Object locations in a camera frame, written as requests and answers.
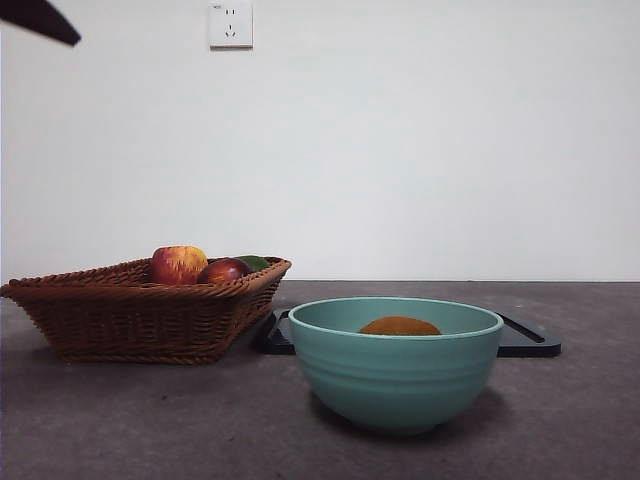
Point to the brown wicker basket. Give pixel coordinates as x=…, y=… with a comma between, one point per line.
x=125, y=320

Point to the dark green rectangular tray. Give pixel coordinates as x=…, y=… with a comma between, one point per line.
x=525, y=345

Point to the green avocado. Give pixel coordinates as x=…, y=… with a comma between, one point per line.
x=257, y=262

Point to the brown kiwi fruit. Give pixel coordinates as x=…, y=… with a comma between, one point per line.
x=400, y=326

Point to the red yellow apple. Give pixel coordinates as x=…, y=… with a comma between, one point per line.
x=177, y=265

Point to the dark red plum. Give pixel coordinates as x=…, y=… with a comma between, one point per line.
x=222, y=272

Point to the teal green bowl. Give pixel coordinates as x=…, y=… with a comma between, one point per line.
x=395, y=380

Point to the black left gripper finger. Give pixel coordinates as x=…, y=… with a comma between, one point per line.
x=35, y=17

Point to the white wall socket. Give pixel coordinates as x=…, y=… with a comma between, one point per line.
x=231, y=25

